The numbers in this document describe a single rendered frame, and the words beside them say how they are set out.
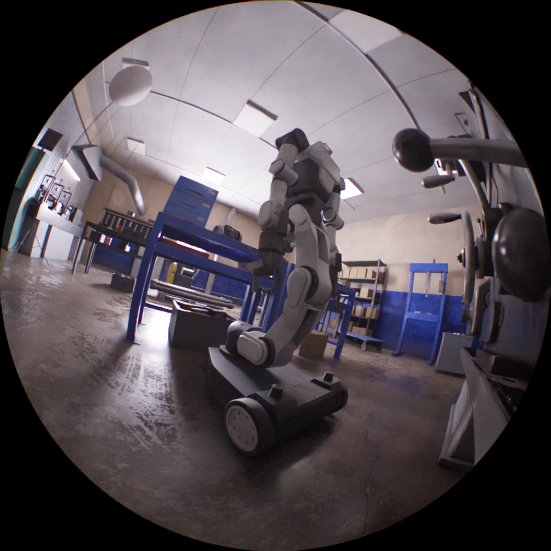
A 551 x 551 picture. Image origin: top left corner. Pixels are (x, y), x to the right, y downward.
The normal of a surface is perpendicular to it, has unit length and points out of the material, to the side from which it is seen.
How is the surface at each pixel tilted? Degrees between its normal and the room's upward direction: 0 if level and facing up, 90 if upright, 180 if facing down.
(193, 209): 90
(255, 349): 90
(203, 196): 90
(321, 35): 180
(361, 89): 180
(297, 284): 90
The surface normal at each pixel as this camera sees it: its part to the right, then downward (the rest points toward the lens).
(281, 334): -0.69, -0.27
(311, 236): -0.70, 0.16
